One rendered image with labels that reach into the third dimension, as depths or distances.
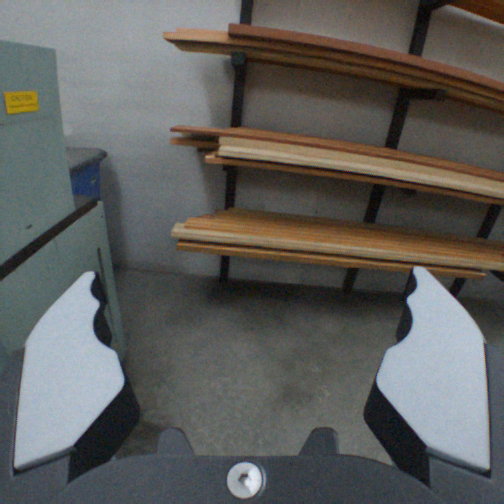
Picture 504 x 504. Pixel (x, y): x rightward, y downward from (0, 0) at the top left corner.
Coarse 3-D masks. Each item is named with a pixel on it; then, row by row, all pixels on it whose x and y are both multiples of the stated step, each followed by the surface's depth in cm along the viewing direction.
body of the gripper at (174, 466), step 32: (160, 448) 5; (320, 448) 5; (96, 480) 4; (128, 480) 4; (160, 480) 4; (192, 480) 4; (224, 480) 4; (256, 480) 4; (288, 480) 4; (320, 480) 4; (352, 480) 4; (384, 480) 4; (416, 480) 4
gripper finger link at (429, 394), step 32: (416, 288) 10; (416, 320) 8; (448, 320) 8; (416, 352) 7; (448, 352) 7; (480, 352) 7; (384, 384) 6; (416, 384) 6; (448, 384) 6; (480, 384) 6; (384, 416) 6; (416, 416) 6; (448, 416) 5; (480, 416) 5; (384, 448) 6; (416, 448) 5; (448, 448) 5; (480, 448) 5
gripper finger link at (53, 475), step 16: (16, 352) 7; (16, 368) 7; (0, 384) 6; (16, 384) 6; (0, 400) 6; (16, 400) 6; (0, 416) 6; (16, 416) 6; (0, 432) 5; (0, 448) 5; (0, 464) 5; (48, 464) 5; (64, 464) 5; (80, 464) 5; (0, 480) 4; (16, 480) 4; (32, 480) 4; (48, 480) 4; (64, 480) 5; (0, 496) 4; (16, 496) 4; (32, 496) 4; (48, 496) 4
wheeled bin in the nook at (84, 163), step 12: (72, 156) 140; (84, 156) 146; (96, 156) 154; (72, 168) 130; (84, 168) 144; (96, 168) 164; (72, 180) 138; (84, 180) 151; (96, 180) 167; (72, 192) 140; (84, 192) 154; (96, 192) 170
